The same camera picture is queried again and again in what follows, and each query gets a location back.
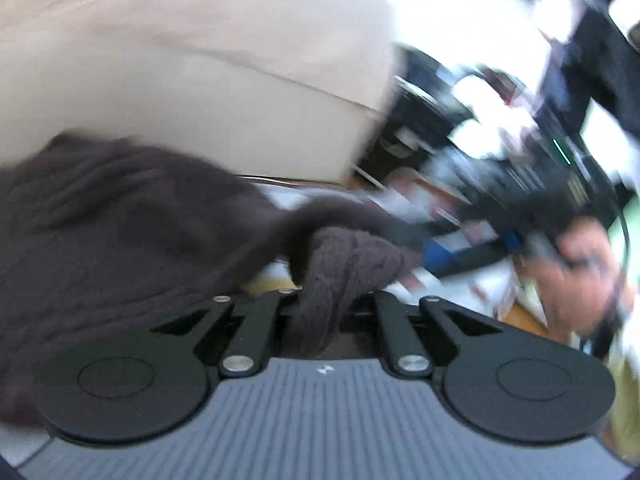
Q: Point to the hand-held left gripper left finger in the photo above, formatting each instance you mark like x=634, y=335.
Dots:
x=272, y=305

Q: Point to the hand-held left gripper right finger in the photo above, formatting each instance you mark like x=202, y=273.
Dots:
x=385, y=307

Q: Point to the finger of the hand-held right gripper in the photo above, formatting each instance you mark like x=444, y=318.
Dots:
x=440, y=257

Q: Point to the dark brown knit sweater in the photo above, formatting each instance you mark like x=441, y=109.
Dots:
x=125, y=220

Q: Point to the person's right hand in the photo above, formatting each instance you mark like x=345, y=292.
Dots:
x=585, y=285

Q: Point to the checked blanket with cartoon print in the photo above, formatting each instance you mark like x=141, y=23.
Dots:
x=475, y=285

